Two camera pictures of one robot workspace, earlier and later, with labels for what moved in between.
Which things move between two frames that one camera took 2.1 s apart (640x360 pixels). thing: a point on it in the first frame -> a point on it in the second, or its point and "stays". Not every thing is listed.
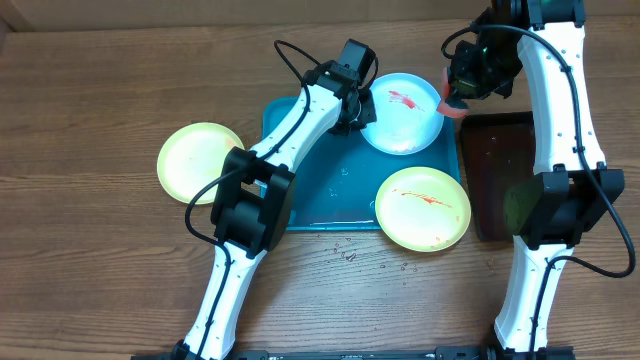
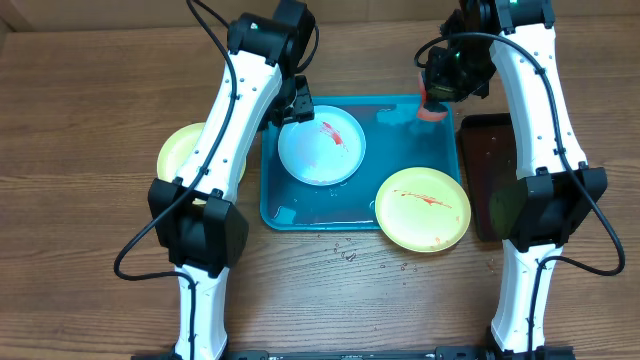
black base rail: x=465 y=353 stays
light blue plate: x=407 y=119 -> x=324 y=151
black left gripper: x=368 y=114 -> x=300 y=111
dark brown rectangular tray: x=498 y=150 stays
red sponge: x=446 y=110 -> x=433 y=116
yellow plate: x=423 y=208 stays
